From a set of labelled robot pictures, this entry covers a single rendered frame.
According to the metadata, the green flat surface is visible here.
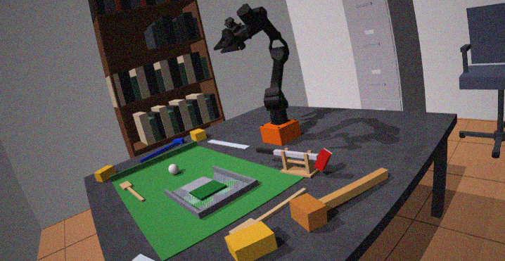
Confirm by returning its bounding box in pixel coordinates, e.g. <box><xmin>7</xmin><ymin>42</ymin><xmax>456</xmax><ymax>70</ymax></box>
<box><xmin>112</xmin><ymin>146</ymin><xmax>304</xmax><ymax>261</ymax></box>

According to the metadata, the white ball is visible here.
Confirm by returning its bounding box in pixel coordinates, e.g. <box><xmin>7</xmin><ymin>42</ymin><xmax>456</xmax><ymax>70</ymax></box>
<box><xmin>169</xmin><ymin>164</ymin><xmax>179</xmax><ymax>174</ymax></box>

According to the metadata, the blue putter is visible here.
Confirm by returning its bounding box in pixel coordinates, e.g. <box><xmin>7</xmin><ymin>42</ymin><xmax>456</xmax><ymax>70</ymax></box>
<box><xmin>139</xmin><ymin>138</ymin><xmax>185</xmax><ymax>163</ymax></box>

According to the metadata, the yellow block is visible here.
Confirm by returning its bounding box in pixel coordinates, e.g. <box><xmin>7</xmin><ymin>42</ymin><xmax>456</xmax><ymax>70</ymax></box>
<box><xmin>224</xmin><ymin>221</ymin><xmax>278</xmax><ymax>261</ymax></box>
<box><xmin>190</xmin><ymin>129</ymin><xmax>207</xmax><ymax>141</ymax></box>
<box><xmin>94</xmin><ymin>165</ymin><xmax>116</xmax><ymax>182</ymax></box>

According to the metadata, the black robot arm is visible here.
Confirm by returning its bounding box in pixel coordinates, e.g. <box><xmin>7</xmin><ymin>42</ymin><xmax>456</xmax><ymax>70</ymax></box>
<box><xmin>224</xmin><ymin>4</ymin><xmax>290</xmax><ymax>125</ymax></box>

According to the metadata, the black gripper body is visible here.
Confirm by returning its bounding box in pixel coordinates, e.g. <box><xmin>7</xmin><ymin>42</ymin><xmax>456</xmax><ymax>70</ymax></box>
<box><xmin>222</xmin><ymin>25</ymin><xmax>253</xmax><ymax>50</ymax></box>

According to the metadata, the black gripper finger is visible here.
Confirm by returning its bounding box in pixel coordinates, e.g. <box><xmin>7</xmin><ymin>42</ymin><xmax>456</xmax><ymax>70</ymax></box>
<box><xmin>220</xmin><ymin>44</ymin><xmax>240</xmax><ymax>53</ymax></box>
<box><xmin>213</xmin><ymin>33</ymin><xmax>231</xmax><ymax>50</ymax></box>

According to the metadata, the orange-brown wooden mallet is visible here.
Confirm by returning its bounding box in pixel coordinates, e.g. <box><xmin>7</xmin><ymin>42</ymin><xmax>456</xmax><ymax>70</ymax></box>
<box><xmin>289</xmin><ymin>168</ymin><xmax>388</xmax><ymax>231</ymax></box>

